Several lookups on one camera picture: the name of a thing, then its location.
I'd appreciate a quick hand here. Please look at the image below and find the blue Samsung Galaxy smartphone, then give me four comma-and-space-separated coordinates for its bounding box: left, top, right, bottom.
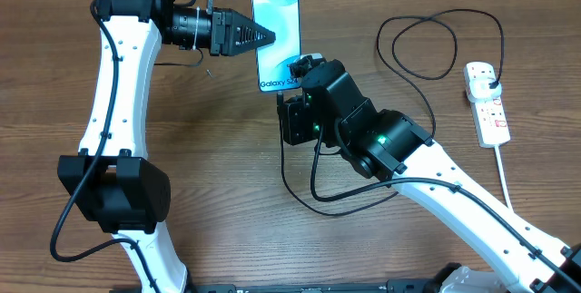
251, 0, 301, 93

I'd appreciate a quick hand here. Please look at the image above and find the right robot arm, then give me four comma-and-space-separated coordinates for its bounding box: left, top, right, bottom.
277, 55, 580, 292

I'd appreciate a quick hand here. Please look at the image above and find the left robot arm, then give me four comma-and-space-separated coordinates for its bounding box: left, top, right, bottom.
57, 0, 275, 292

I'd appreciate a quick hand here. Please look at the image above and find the white charger plug adapter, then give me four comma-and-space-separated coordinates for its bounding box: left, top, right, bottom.
467, 78, 502, 103

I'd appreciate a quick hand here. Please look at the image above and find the white power strip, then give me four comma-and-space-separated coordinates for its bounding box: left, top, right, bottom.
463, 62, 510, 148

